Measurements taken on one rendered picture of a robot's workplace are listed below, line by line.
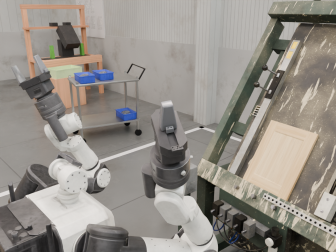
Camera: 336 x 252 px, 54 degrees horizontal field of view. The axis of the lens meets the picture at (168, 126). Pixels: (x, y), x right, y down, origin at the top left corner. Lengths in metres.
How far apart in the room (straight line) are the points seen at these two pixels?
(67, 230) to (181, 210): 0.30
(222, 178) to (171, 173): 1.49
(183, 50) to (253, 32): 1.50
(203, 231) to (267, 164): 1.22
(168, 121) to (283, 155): 1.47
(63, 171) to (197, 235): 0.39
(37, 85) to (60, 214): 0.47
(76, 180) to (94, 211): 0.10
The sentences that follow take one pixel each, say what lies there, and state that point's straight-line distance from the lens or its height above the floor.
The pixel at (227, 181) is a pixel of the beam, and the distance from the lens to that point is 2.15.
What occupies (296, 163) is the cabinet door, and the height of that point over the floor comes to 1.07.
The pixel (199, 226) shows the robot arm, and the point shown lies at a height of 1.36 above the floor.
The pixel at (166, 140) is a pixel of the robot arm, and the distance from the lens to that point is 0.63.
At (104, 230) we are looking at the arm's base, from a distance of 0.82.
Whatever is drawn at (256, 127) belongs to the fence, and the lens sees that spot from 2.17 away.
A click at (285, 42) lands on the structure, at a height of 1.67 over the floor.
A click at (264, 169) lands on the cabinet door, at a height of 0.98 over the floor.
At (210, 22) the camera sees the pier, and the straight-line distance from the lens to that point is 5.39.
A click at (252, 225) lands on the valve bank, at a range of 1.96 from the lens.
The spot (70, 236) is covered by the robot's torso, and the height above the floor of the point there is 1.34.
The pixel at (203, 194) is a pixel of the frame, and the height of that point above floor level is 0.66.
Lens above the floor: 1.88
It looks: 19 degrees down
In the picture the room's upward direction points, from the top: straight up
